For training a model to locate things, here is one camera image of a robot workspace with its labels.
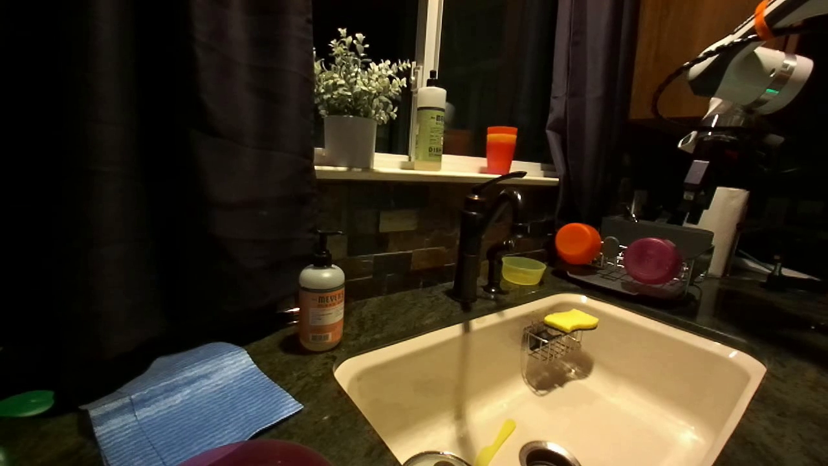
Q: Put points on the magenta plastic bowl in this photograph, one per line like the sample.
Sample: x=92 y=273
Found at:
x=652 y=259

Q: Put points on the green plastic bowl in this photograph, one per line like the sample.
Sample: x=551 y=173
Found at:
x=521 y=270

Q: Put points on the grey dish rack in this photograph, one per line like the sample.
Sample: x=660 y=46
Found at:
x=609 y=268

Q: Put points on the purple plate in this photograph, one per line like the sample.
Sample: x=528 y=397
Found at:
x=260 y=453

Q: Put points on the dark bronze faucet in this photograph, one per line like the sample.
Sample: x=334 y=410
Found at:
x=478 y=207

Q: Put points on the orange soap pump bottle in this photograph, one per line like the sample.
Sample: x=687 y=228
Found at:
x=322 y=297

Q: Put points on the orange cup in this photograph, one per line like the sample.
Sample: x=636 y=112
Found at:
x=500 y=147

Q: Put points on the green dish soap bottle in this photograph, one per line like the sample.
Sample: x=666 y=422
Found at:
x=428 y=125

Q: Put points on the white potted plant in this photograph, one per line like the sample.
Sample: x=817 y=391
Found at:
x=354 y=94

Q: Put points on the yellow sponge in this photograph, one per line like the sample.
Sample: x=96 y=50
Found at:
x=569 y=321

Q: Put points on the yellow plastic stick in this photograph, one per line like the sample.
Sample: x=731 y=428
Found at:
x=495 y=442

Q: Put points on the round sink strainer lid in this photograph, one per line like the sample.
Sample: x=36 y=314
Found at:
x=434 y=459

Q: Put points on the white kitchen sink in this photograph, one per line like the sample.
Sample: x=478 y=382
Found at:
x=654 y=395

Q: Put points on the dark curtain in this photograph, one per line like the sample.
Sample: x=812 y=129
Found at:
x=154 y=171

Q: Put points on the blue dish cloth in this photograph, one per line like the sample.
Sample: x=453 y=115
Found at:
x=186 y=405

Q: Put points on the white paper towel roll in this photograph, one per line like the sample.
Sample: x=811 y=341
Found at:
x=719 y=218

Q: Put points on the green lid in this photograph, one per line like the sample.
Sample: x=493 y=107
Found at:
x=26 y=405

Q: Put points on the wire sponge caddy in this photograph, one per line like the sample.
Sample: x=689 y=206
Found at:
x=551 y=357

